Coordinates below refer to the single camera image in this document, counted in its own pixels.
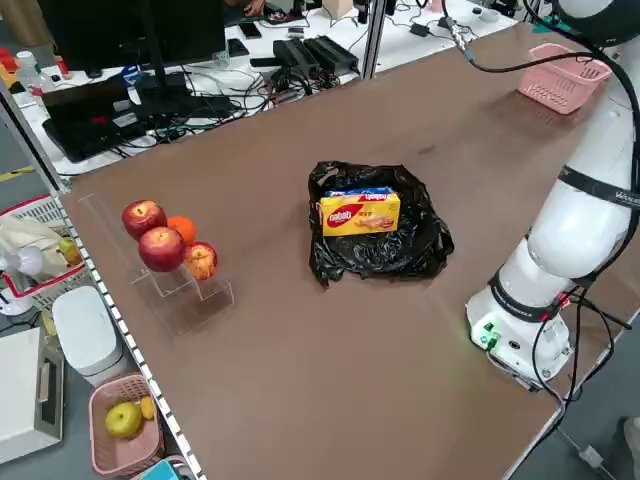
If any yellow red wafer box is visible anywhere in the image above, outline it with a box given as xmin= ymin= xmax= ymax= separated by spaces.
xmin=318 ymin=192 xmax=401 ymax=237

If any blue snack box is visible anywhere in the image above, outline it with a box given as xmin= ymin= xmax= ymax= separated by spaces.
xmin=323 ymin=186 xmax=396 ymax=199

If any black plastic bag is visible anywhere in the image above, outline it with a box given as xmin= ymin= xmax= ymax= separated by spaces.
xmin=307 ymin=160 xmax=455 ymax=287

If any pink plastic basket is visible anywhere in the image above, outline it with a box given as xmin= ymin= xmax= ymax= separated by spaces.
xmin=517 ymin=43 xmax=614 ymax=115

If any white red-rimmed basket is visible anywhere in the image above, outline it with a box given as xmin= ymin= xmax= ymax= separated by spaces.
xmin=0 ymin=194 xmax=92 ymax=306

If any small pink mesh basket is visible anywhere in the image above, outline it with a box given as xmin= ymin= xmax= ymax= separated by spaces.
xmin=88 ymin=373 xmax=166 ymax=476

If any red yellow apple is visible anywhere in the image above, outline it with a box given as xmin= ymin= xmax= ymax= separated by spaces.
xmin=182 ymin=241 xmax=219 ymax=281

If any clear acrylic fruit stand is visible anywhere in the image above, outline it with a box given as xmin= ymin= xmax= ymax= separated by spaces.
xmin=77 ymin=193 xmax=235 ymax=337

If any orange fruit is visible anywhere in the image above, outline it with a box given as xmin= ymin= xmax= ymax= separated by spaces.
xmin=167 ymin=215 xmax=199 ymax=247

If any black power supply unit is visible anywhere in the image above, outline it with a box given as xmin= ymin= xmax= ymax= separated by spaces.
xmin=303 ymin=35 xmax=361 ymax=74
xmin=272 ymin=38 xmax=321 ymax=77

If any person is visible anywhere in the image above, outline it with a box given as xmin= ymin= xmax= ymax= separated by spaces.
xmin=222 ymin=0 xmax=267 ymax=16

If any white waste bin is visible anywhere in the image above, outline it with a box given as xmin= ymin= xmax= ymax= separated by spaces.
xmin=51 ymin=285 xmax=127 ymax=387

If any small green yellow fruit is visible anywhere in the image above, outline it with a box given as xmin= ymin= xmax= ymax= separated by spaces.
xmin=58 ymin=237 xmax=84 ymax=266

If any black laptop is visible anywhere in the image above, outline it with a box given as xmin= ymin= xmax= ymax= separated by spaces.
xmin=40 ymin=77 xmax=151 ymax=164

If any yellow green apple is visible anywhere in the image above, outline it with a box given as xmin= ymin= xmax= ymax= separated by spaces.
xmin=104 ymin=401 xmax=144 ymax=440

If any teal box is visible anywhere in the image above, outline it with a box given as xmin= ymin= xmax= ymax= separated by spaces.
xmin=144 ymin=458 xmax=192 ymax=480

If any black monitor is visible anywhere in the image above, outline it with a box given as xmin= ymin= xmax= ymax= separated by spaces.
xmin=37 ymin=0 xmax=229 ymax=101

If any clear plastic bottle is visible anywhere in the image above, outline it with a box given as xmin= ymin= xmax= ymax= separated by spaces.
xmin=16 ymin=49 xmax=54 ymax=96

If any white cabinet box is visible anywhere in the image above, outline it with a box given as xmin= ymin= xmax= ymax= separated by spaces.
xmin=0 ymin=327 xmax=65 ymax=451

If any white power plug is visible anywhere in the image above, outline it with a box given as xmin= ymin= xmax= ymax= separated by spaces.
xmin=577 ymin=443 xmax=604 ymax=469

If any tangled cable bundle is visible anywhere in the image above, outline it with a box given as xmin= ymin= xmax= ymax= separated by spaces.
xmin=114 ymin=64 xmax=321 ymax=151

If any aluminium frame post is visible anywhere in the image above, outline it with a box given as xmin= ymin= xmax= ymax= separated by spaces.
xmin=359 ymin=0 xmax=389 ymax=80

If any aluminium table edge rail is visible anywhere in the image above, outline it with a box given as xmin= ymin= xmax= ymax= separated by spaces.
xmin=0 ymin=79 xmax=207 ymax=480

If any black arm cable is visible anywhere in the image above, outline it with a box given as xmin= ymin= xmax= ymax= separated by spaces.
xmin=441 ymin=0 xmax=640 ymax=194

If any black base cable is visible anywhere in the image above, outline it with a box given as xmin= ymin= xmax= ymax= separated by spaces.
xmin=530 ymin=287 xmax=617 ymax=404

